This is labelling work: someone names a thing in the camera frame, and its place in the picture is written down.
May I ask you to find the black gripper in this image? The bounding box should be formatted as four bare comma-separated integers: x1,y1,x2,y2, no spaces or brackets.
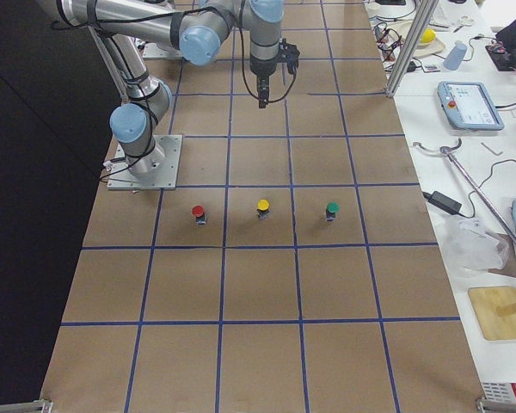
250,58,278,108

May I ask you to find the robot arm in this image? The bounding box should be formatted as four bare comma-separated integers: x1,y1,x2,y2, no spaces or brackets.
38,1,299,179

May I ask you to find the red push button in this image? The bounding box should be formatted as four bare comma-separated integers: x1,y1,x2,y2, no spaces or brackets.
192,205,207,225

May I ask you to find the green push button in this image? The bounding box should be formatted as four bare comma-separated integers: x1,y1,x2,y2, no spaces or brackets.
325,202,340,222

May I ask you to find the white paper cup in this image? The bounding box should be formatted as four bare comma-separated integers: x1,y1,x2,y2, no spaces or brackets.
365,2,381,16

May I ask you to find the beige tray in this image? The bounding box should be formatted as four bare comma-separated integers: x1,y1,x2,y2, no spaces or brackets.
388,22,446,58

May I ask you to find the yellow lemon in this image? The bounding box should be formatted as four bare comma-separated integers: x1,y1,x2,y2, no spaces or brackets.
419,28,437,46

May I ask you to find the blue plastic cup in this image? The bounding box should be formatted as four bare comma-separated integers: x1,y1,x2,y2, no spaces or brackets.
443,41,468,71

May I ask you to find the metal reacher tool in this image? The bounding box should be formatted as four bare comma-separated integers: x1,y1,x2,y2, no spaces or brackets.
412,138,516,249

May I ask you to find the black power adapter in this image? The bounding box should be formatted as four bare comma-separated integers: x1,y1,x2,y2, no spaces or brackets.
427,191,462,215

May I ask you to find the clear plastic bag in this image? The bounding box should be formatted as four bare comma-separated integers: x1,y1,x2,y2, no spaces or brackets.
441,216,510,271

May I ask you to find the wooden cutting board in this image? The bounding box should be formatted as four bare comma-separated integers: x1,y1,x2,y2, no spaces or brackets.
468,287,516,341

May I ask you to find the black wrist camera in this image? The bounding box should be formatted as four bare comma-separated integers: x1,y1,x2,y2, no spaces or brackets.
279,38,300,76

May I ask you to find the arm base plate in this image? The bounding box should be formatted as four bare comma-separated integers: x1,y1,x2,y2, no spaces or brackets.
107,135,183,190
143,43,183,60

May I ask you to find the aluminium frame post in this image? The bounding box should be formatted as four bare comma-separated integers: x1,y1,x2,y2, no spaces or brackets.
385,0,439,98

